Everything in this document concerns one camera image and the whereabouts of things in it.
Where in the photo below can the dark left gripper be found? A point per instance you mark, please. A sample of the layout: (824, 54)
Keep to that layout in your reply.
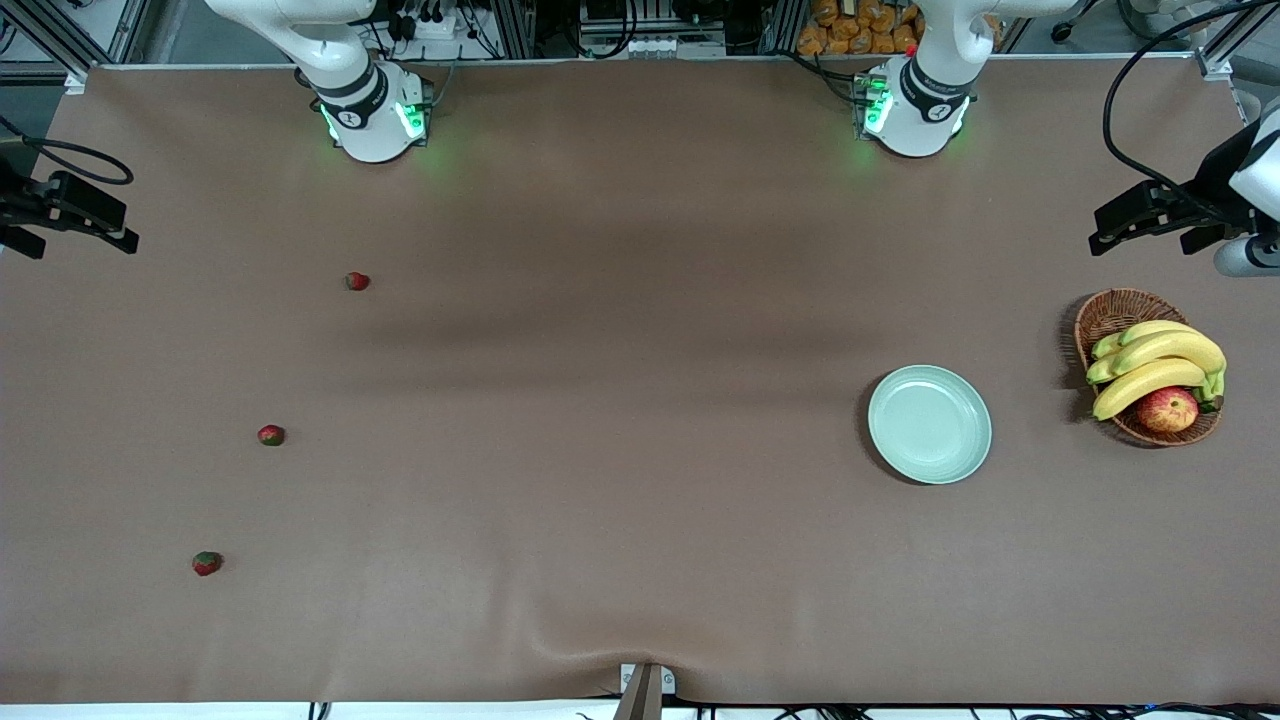
(1209, 180)

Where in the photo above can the aluminium frame strut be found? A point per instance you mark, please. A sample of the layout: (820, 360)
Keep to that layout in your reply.
(1225, 45)
(65, 45)

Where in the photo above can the yellow banana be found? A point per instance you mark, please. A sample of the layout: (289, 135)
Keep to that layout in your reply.
(1140, 385)
(1155, 330)
(1175, 347)

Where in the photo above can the orange snack packets pile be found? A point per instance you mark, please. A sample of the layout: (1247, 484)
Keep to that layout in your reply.
(860, 25)

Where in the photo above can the small greenish banana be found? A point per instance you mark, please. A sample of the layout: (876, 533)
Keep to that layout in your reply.
(1100, 370)
(1106, 346)

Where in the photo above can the white power strip with plugs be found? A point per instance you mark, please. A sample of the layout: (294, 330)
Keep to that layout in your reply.
(430, 28)

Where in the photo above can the grey metal mounting bracket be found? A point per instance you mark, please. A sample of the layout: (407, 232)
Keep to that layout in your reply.
(642, 695)

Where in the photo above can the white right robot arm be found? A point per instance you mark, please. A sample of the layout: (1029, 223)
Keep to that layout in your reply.
(375, 130)

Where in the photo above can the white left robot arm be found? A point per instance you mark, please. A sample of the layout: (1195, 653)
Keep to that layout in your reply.
(920, 120)

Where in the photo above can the pale green plate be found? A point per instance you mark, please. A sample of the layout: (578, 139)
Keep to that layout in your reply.
(930, 425)

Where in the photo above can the brown wicker basket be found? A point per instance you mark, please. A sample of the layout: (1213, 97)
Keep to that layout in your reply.
(1115, 310)

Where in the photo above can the brown table cover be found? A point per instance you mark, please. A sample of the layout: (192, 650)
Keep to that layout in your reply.
(640, 400)

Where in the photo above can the red strawberry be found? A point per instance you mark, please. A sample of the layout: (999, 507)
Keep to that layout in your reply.
(270, 435)
(207, 563)
(357, 281)

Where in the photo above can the red apple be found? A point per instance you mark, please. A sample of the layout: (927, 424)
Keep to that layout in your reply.
(1167, 410)

